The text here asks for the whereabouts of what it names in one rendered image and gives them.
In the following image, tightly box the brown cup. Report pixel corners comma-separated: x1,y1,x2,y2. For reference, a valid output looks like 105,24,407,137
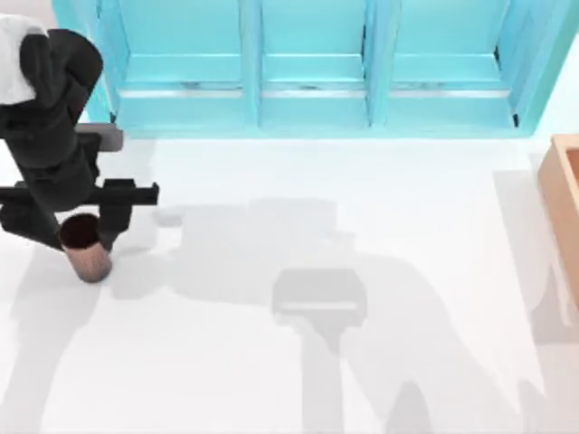
59,213,112,284

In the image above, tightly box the grey rounded camera box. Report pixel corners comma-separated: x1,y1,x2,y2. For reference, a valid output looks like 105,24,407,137
74,124,125,154

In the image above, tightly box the light blue rack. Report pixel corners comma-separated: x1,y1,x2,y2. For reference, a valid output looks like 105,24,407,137
49,0,579,140

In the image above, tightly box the shallow salmon box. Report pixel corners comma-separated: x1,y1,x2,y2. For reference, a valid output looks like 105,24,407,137
536,133,579,325

